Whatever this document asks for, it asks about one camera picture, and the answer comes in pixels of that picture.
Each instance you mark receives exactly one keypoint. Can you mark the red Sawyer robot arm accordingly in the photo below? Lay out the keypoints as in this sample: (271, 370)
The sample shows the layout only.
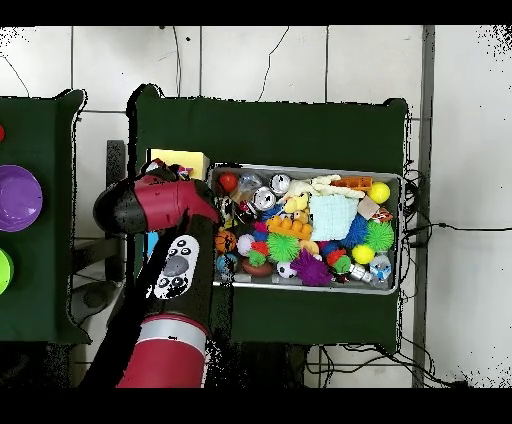
(160, 204)

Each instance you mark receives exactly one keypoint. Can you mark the blue spiky ball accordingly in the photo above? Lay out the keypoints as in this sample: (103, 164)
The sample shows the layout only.
(356, 232)

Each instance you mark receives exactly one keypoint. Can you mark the bright green spiky ball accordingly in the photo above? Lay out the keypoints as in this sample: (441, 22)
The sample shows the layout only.
(283, 248)

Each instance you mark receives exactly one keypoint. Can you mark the orange toy building brick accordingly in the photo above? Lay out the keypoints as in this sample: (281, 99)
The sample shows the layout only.
(288, 227)

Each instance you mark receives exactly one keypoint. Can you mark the small red round item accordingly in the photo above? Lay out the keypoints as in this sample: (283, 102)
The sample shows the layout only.
(1, 132)

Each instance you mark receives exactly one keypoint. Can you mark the small baseball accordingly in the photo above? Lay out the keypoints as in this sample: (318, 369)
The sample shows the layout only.
(244, 244)

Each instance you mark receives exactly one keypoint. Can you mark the yellow plush duck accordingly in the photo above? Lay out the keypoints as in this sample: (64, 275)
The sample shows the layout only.
(295, 204)

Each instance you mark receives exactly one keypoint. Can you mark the dark green table cloth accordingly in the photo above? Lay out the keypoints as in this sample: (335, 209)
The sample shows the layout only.
(280, 132)

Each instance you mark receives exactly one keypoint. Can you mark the mint green cloth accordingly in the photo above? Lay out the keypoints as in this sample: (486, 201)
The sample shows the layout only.
(332, 218)

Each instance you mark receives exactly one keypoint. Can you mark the red-orange ball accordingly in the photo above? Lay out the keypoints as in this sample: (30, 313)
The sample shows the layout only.
(228, 182)

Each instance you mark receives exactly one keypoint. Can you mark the green round item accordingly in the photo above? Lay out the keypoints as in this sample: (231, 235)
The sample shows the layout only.
(4, 272)

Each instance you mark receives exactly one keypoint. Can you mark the purple plastic bowl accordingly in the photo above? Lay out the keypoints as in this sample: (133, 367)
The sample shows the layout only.
(18, 198)

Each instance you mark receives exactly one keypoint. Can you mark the small basketball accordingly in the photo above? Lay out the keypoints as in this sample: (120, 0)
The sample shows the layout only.
(226, 241)

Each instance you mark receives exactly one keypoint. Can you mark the green cloth side table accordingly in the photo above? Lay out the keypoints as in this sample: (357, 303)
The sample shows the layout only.
(40, 312)

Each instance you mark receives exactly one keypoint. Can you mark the wooden box with three holes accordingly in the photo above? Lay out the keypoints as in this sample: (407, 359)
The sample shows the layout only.
(192, 156)

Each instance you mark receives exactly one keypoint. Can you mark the dark grey rounded base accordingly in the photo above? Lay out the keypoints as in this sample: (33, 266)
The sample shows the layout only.
(92, 298)

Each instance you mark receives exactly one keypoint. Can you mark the purple spiky toy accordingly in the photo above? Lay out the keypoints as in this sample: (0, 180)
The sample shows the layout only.
(311, 270)

